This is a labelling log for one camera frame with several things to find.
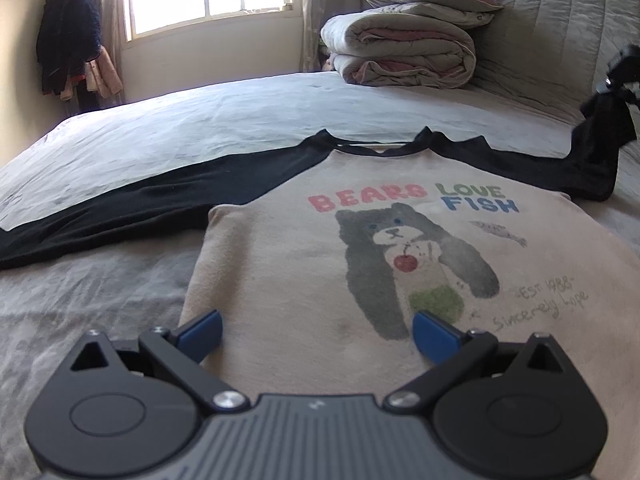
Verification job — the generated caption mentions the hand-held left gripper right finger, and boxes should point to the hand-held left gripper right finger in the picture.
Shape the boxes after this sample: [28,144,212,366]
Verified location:
[384,311,573,411]

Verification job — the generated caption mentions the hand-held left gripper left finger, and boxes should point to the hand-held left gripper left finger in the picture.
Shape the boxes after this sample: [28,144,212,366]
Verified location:
[65,310,250,413]

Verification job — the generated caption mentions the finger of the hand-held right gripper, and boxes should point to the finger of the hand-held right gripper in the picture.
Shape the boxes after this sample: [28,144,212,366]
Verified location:
[595,79,640,108]

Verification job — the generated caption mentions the beige black-sleeved printed sweatshirt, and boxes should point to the beige black-sleeved printed sweatshirt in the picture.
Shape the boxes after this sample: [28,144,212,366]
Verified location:
[0,92,640,398]

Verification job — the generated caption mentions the pink hanging clothes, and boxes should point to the pink hanging clothes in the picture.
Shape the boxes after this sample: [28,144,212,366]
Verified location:
[60,45,123,102]

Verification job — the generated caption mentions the grey quilted headboard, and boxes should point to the grey quilted headboard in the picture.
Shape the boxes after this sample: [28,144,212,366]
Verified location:
[445,0,640,131]

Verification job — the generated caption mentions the grey bed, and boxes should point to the grey bed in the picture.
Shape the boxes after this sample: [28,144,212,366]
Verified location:
[0,67,640,480]

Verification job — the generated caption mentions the folded grey pink quilt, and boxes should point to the folded grey pink quilt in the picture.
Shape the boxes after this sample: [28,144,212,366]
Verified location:
[320,10,478,90]

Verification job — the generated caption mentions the patterned curtain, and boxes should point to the patterned curtain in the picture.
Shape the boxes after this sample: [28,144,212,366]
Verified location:
[300,0,361,73]
[75,0,131,111]

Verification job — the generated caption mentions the dark hanging jacket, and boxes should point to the dark hanging jacket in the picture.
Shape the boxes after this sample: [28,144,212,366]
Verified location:
[36,0,103,96]

